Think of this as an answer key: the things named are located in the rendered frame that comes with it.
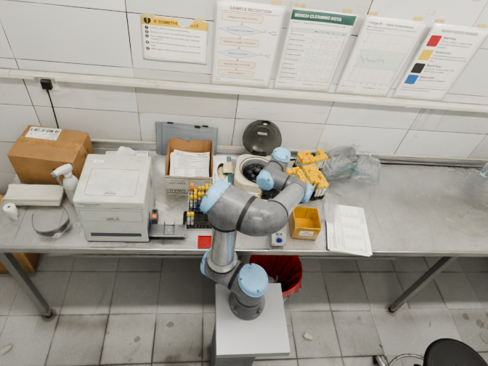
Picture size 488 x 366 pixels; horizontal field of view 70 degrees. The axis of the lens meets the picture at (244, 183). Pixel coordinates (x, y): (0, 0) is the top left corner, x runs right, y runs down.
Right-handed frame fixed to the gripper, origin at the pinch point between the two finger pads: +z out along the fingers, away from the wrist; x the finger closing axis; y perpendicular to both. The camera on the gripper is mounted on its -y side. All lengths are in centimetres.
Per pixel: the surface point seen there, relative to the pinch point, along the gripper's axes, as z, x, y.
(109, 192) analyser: -15, 5, 72
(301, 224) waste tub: 14.3, 1.3, -18.9
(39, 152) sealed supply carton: -3, -30, 111
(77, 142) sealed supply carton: -3, -37, 95
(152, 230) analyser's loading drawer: 11, 7, 56
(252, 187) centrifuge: 5.6, -15.9, 6.6
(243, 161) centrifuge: 3.2, -32.7, 9.9
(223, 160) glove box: 8.1, -38.5, 20.3
